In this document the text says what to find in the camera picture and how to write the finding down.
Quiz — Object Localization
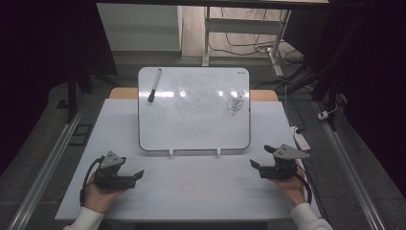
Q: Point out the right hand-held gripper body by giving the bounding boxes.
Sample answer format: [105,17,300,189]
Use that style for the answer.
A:
[259,144,310,180]

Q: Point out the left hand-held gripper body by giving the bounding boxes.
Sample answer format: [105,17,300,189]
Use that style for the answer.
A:
[93,150,138,192]

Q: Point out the person's right hand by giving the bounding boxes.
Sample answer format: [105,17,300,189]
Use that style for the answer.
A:
[271,160,307,208]

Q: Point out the person's left hand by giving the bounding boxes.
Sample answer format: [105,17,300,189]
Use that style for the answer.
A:
[83,181,127,215]

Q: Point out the white power strip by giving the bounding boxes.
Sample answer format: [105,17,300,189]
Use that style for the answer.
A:
[289,126,311,151]

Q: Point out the wooden table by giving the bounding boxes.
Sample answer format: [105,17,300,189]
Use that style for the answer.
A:
[108,87,280,103]

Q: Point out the white whiteboard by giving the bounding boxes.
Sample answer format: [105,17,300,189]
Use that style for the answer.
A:
[137,66,252,152]

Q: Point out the black metal stand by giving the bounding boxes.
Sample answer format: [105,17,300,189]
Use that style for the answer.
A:
[276,15,368,132]
[56,63,97,124]

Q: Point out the black and white marker pen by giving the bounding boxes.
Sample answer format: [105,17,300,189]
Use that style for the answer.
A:
[147,68,163,104]

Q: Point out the dark curtain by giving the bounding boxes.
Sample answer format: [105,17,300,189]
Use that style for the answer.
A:
[283,0,406,199]

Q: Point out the white panel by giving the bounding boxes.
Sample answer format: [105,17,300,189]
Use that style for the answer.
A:
[96,3,183,52]

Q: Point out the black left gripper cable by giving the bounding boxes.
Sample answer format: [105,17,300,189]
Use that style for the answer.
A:
[79,155,105,207]

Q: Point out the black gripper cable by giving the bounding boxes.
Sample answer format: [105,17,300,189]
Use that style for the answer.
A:
[79,155,105,207]
[295,166,313,205]

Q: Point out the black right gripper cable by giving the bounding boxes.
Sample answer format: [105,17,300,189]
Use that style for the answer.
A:
[295,166,313,205]

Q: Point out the black rectangular floor frame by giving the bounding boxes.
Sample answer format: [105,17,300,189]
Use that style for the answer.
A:
[68,124,94,148]

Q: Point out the aluminium rail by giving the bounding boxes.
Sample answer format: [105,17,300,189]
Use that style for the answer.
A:
[8,104,85,230]
[314,102,387,230]

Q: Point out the black floor cables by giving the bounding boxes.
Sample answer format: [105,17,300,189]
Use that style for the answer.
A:
[209,8,305,65]

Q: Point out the white desk frame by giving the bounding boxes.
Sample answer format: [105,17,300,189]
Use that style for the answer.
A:
[202,6,292,78]

